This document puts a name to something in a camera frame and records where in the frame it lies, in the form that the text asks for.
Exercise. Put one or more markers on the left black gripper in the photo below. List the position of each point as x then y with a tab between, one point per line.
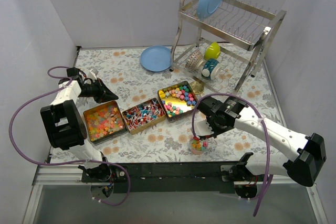
97	89

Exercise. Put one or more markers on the tin of gummy candies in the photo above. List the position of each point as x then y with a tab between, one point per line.
104	122

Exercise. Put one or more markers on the gold round tin lid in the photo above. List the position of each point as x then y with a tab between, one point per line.
197	87

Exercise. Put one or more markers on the clear glass bowl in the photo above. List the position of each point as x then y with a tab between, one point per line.
198	146

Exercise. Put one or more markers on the tin of star candies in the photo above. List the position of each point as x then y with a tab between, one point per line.
178	100

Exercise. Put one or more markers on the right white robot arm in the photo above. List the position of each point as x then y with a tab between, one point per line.
298	156

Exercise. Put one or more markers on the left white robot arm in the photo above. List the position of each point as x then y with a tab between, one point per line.
65	127

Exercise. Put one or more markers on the teal white mug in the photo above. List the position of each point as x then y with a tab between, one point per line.
211	69

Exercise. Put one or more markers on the patterned ceramic cup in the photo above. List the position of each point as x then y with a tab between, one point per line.
193	60

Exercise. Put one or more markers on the blue plate on table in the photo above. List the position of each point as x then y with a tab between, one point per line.
156	58

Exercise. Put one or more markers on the yellow-green bowl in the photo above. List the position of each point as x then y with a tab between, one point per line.
213	51

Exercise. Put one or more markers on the steel dish rack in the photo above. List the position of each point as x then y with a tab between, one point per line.
242	25

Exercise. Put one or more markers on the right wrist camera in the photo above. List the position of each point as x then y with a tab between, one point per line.
203	130

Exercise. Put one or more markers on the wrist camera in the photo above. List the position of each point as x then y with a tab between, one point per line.
93	74
203	130

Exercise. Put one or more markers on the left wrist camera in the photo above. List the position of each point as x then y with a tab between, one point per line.
93	74

